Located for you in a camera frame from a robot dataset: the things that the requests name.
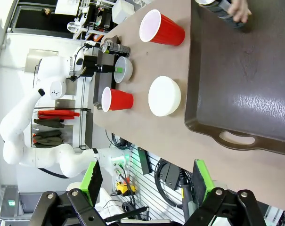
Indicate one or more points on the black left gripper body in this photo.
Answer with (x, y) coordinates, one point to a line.
(90, 67)

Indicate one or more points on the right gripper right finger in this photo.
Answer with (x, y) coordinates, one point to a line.
(202, 181)

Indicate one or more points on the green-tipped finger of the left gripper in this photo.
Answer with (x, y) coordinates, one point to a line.
(110, 69)

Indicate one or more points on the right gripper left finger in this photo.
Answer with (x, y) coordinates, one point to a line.
(90, 186)

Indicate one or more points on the black drink can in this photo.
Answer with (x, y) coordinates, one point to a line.
(118, 49)
(217, 9)

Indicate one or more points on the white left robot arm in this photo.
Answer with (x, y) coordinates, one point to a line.
(50, 75)

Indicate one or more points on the person's hand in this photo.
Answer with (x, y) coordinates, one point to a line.
(240, 10)

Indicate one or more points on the dark grey serving tray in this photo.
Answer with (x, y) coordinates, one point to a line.
(104, 82)

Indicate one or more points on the translucent white bowl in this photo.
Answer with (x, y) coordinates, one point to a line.
(126, 68)

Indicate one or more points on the small red plastic cup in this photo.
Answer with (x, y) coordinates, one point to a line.
(121, 100)

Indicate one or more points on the yellow emergency stop box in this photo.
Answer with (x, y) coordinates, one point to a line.
(124, 188)

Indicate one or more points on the red folded cloth bundle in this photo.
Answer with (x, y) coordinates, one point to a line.
(57, 114)

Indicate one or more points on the black power box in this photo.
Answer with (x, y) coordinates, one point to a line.
(143, 160)

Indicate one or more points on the white opaque bowl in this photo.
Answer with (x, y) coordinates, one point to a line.
(164, 95)

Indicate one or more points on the white storage box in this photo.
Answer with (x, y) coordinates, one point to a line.
(123, 10)

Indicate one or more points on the olive folded cloth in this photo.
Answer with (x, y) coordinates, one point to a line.
(48, 139)
(49, 123)

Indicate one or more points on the large red plastic cup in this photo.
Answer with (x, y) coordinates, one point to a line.
(168, 29)

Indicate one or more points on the grey equipment case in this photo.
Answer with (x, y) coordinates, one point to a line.
(17, 202)

